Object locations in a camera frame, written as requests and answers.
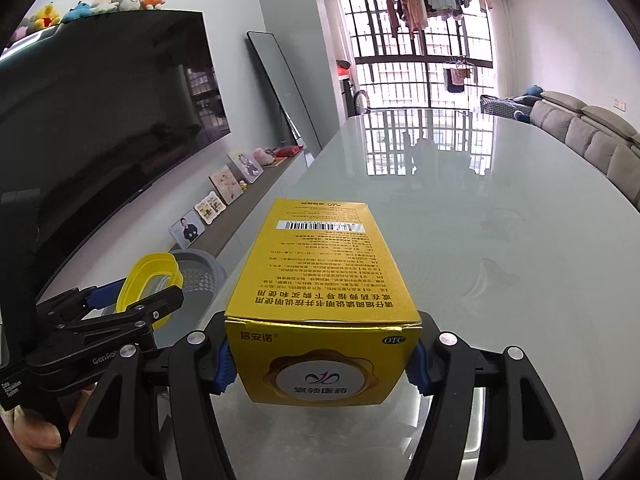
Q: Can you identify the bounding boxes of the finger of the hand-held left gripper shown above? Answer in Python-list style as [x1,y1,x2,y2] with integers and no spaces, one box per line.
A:
[37,280,131,331]
[55,285,185,356]

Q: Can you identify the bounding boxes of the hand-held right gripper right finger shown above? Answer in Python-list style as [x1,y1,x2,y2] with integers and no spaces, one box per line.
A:
[402,310,583,480]

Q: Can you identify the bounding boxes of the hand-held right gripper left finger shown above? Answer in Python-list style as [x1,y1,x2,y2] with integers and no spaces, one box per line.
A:
[59,310,238,480]

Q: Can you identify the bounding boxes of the yellow plastic ring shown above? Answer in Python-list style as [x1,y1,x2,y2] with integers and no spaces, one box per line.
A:
[116,253,185,330]

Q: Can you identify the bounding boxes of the grey perforated plastic basket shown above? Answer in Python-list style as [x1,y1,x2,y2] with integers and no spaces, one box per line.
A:
[169,250,228,348]

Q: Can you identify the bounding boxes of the yellow cardboard box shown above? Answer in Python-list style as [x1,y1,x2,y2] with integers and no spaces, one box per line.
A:
[223,198,422,406]

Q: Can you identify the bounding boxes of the person's left hand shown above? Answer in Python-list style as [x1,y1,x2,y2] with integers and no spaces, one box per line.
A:
[0,385,96,463]

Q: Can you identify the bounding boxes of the row of photo frames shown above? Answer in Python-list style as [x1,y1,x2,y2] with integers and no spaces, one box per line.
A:
[167,146,317,256]

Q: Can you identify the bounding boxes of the black flat television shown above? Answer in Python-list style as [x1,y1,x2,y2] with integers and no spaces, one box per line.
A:
[0,10,232,306]

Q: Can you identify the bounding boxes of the tall leaning mirror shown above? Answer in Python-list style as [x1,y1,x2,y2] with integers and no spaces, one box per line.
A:
[246,31,323,153]

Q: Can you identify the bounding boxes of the checked blanket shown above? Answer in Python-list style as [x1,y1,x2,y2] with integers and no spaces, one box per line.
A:
[480,94,533,121]

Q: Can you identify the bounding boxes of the white washing machine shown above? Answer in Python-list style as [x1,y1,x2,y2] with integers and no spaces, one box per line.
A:
[337,77,371,121]

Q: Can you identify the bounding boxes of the small clothes hanger rack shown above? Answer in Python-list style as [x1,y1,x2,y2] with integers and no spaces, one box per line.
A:
[442,57,478,93]

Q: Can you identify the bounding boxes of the grey sofa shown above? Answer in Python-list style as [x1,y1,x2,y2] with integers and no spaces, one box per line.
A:
[529,91,640,201]

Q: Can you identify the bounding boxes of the row of plush toys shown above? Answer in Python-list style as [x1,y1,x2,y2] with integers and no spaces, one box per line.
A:
[7,0,167,46]

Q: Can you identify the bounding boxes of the black window grille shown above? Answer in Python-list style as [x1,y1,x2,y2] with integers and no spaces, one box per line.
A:
[340,0,496,111]

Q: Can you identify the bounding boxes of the white curtain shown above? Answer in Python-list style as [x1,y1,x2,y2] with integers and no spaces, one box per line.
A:
[320,0,347,121]

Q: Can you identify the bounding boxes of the hanging clothes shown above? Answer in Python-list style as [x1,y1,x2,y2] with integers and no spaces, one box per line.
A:
[377,0,493,41]

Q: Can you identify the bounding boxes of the portrait photo frame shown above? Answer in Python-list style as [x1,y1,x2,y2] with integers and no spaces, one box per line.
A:
[169,210,206,250]

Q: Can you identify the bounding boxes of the scalloped photo frame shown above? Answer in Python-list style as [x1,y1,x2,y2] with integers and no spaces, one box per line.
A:
[193,191,227,226]

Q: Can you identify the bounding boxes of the white photo frame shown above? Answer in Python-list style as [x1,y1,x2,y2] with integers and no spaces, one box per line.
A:
[227,148,264,184]
[208,165,242,206]

